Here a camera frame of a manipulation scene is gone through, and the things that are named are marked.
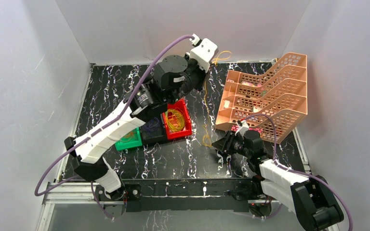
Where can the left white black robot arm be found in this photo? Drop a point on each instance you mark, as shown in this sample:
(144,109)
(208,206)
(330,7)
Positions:
(138,106)

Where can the pink tiered file tray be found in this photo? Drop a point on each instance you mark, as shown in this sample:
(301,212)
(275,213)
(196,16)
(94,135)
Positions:
(272,104)

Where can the aluminium frame rail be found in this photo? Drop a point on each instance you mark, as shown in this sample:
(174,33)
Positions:
(86,193)

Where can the black plastic bin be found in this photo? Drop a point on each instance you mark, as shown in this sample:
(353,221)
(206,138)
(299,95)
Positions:
(154,132)

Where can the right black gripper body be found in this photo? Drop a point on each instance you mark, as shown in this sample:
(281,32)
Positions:
(238,146)

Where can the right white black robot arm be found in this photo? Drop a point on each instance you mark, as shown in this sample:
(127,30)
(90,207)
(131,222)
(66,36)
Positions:
(314,204)

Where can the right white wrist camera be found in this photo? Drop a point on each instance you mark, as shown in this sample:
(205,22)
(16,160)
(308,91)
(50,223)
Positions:
(242,127)

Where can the green plastic bin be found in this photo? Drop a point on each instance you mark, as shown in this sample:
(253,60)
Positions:
(130,140)

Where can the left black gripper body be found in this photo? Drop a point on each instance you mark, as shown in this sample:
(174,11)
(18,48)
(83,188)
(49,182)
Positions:
(199,81)

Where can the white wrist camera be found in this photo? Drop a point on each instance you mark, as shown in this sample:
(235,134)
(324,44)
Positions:
(203,52)
(242,127)

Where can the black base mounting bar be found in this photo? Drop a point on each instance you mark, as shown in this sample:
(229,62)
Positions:
(190,194)

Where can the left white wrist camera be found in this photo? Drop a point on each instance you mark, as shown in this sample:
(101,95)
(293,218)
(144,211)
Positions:
(203,52)

